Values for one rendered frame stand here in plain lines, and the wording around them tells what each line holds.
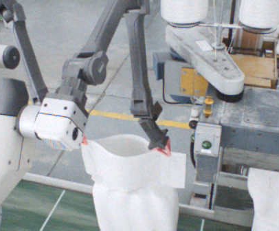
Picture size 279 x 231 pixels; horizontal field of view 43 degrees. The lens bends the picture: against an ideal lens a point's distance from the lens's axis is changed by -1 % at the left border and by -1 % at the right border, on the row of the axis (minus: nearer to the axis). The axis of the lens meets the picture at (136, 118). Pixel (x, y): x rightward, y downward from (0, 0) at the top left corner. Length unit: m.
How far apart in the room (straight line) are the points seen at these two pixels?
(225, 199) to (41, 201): 1.06
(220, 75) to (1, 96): 0.66
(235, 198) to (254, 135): 0.82
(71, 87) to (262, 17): 0.65
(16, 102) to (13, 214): 1.33
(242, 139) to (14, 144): 0.67
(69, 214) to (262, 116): 1.32
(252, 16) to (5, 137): 0.83
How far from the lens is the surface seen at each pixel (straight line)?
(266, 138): 1.15
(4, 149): 0.98
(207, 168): 1.25
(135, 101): 1.34
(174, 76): 1.51
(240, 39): 1.52
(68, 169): 2.92
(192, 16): 1.26
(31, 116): 0.96
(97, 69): 1.00
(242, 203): 1.94
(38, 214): 2.18
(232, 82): 1.17
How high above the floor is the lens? 2.02
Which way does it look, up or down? 37 degrees down
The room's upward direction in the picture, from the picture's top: 4 degrees counter-clockwise
